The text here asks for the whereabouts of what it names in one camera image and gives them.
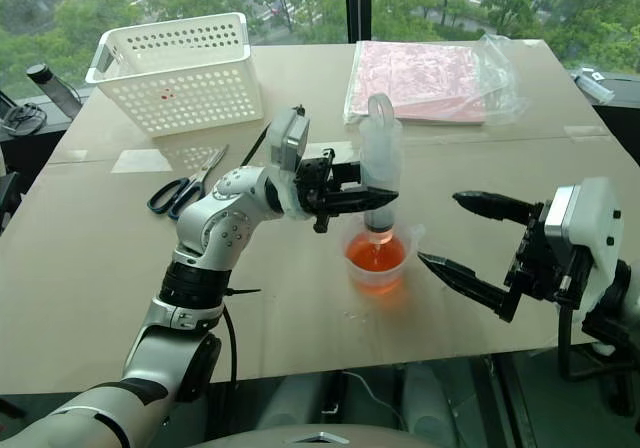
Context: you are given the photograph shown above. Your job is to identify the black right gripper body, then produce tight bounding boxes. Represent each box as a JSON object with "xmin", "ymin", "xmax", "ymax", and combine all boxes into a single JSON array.
[{"xmin": 502, "ymin": 199, "xmax": 599, "ymax": 314}]

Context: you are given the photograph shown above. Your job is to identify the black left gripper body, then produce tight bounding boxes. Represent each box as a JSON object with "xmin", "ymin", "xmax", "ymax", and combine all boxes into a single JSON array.
[{"xmin": 293, "ymin": 148, "xmax": 336, "ymax": 234}]

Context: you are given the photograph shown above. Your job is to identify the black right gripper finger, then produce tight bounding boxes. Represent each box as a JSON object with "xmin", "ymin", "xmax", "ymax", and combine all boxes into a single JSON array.
[
  {"xmin": 417, "ymin": 251, "xmax": 525, "ymax": 324},
  {"xmin": 451, "ymin": 190, "xmax": 544, "ymax": 229}
]

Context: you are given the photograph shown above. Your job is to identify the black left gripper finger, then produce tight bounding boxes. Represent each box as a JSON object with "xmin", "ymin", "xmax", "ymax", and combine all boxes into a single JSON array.
[
  {"xmin": 333, "ymin": 160, "xmax": 366, "ymax": 190},
  {"xmin": 322, "ymin": 186, "xmax": 400, "ymax": 215}
]

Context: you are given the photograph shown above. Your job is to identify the large clear plastic syringe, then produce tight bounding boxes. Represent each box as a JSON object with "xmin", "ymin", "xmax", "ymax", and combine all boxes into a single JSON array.
[{"xmin": 359, "ymin": 93, "xmax": 404, "ymax": 249}]

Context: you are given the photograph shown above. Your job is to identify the clear cup with red liquid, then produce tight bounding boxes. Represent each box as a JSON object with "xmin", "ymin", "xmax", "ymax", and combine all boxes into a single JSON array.
[{"xmin": 342, "ymin": 221, "xmax": 427, "ymax": 298}]

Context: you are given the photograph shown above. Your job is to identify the thin black pen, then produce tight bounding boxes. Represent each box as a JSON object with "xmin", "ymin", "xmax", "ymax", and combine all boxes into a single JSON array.
[{"xmin": 239, "ymin": 121, "xmax": 273, "ymax": 167}]

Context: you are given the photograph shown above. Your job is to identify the pink sheets in clear bag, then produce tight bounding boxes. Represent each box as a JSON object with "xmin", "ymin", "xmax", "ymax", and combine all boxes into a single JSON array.
[{"xmin": 342, "ymin": 32, "xmax": 530, "ymax": 128}]

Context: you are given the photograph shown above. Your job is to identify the black side desk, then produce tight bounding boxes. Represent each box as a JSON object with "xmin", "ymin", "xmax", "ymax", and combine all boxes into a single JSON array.
[{"xmin": 567, "ymin": 70, "xmax": 640, "ymax": 170}]

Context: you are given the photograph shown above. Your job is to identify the white perforated plastic basket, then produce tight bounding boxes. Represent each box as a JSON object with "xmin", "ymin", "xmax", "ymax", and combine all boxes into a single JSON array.
[{"xmin": 84, "ymin": 12, "xmax": 266, "ymax": 140}]

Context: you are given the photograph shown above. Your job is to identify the silver robot torso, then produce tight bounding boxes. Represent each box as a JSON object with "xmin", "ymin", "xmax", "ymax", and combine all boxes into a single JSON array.
[{"xmin": 187, "ymin": 420, "xmax": 434, "ymax": 448}]

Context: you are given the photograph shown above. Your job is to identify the black water bottle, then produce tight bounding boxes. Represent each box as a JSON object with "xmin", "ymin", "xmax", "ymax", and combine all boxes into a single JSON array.
[{"xmin": 25, "ymin": 63, "xmax": 82, "ymax": 120}]

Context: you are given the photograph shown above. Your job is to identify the black side table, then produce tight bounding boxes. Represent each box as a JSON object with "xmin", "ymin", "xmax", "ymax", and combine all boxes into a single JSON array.
[{"xmin": 0, "ymin": 83, "xmax": 96, "ymax": 235}]

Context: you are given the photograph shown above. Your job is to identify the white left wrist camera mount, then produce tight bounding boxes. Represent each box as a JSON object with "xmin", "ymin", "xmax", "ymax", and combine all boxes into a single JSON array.
[{"xmin": 267, "ymin": 106, "xmax": 312, "ymax": 220}]

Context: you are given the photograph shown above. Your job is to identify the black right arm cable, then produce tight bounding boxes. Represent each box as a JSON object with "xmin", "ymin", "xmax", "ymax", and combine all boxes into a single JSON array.
[{"xmin": 556, "ymin": 276, "xmax": 640, "ymax": 384}]

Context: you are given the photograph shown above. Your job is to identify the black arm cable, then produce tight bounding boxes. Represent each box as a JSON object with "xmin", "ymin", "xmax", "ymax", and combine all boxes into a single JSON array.
[
  {"xmin": 556, "ymin": 276, "xmax": 640, "ymax": 384},
  {"xmin": 221, "ymin": 286, "xmax": 262, "ymax": 387}
]

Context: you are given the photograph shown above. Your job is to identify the black handled scissors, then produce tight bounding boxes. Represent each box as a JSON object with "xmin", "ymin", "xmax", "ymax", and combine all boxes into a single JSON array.
[{"xmin": 145, "ymin": 143, "xmax": 231, "ymax": 221}]

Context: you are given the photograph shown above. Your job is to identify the thin white cable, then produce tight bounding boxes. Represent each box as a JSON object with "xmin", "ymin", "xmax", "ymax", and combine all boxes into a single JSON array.
[{"xmin": 342, "ymin": 369, "xmax": 404, "ymax": 432}]

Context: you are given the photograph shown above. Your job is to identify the dark window frame post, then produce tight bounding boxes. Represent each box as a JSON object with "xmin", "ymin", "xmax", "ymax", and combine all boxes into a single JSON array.
[{"xmin": 344, "ymin": 0, "xmax": 374, "ymax": 45}]

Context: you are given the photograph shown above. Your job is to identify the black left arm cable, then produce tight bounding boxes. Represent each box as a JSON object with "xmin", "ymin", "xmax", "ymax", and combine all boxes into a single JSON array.
[{"xmin": 221, "ymin": 286, "xmax": 262, "ymax": 387}]

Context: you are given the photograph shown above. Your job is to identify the black coiled cables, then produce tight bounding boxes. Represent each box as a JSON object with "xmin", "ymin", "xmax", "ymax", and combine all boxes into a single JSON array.
[{"xmin": 0, "ymin": 101, "xmax": 49, "ymax": 137}]

